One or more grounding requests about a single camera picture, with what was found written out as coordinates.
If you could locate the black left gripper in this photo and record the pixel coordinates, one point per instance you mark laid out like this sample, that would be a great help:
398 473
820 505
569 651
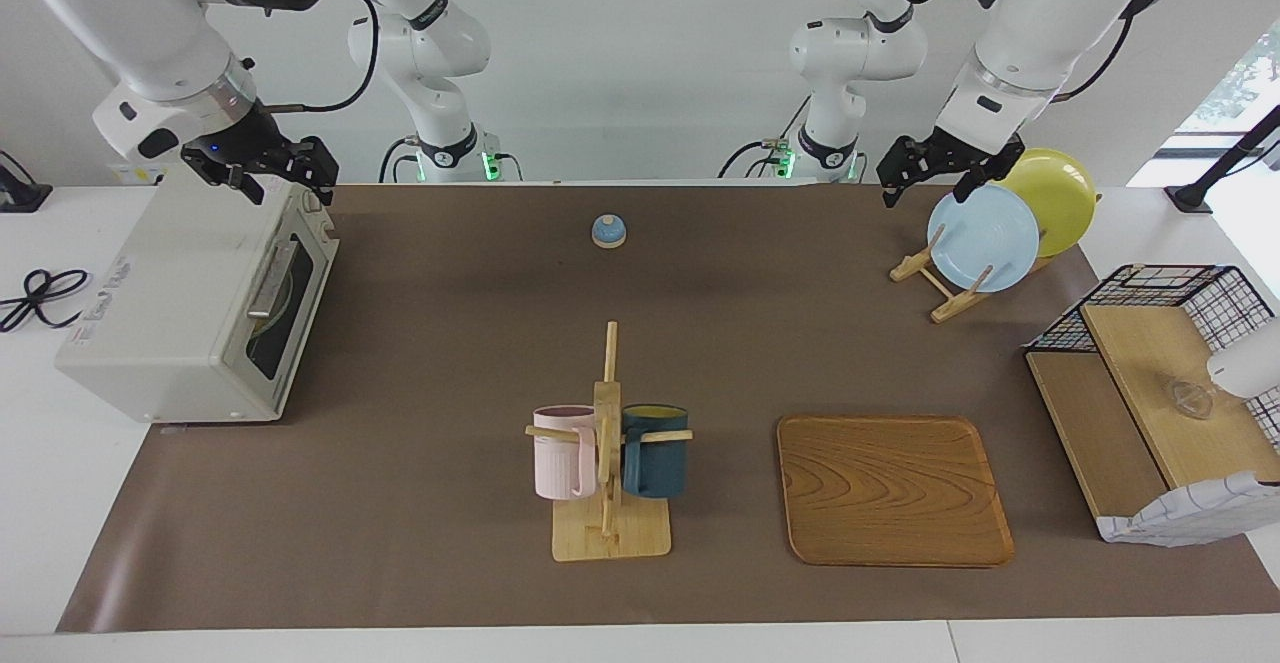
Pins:
950 153

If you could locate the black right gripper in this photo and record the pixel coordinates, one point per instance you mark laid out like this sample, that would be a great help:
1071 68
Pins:
250 143

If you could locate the pale green plate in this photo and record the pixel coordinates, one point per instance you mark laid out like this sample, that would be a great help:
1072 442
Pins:
265 323

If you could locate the white toaster oven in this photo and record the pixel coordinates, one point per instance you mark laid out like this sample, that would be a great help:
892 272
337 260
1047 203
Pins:
170 323

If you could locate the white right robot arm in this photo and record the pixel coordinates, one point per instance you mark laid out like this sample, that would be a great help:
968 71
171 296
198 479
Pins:
130 13

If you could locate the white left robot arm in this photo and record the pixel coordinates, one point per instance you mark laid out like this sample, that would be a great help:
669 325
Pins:
1040 13

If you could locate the light blue plate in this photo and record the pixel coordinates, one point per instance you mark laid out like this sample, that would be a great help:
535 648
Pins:
985 233

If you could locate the wooden plate rack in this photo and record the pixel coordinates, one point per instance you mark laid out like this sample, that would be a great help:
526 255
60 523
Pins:
950 305

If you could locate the yellow plate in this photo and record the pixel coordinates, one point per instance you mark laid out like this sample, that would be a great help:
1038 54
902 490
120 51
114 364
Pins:
1060 203

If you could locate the brown table mat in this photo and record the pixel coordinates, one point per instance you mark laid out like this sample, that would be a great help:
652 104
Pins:
450 343

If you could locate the black clamp base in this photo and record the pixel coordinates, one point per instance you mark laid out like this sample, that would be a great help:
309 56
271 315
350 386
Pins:
20 198

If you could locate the brown wooden tray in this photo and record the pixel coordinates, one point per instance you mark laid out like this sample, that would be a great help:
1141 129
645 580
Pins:
890 493

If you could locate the clear glass item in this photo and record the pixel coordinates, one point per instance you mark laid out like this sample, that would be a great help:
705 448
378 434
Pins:
1190 398

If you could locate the white rounded device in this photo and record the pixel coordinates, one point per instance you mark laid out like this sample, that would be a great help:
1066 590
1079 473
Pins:
1250 363

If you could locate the dark blue mug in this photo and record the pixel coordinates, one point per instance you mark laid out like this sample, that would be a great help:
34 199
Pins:
655 468

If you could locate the pink mug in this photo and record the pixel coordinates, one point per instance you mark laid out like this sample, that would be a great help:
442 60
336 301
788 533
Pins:
562 463

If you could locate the white checkered cloth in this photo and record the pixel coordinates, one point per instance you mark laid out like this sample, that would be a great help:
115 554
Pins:
1200 513

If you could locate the wooden mug tree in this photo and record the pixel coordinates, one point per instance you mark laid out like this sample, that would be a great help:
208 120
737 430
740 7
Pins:
610 538

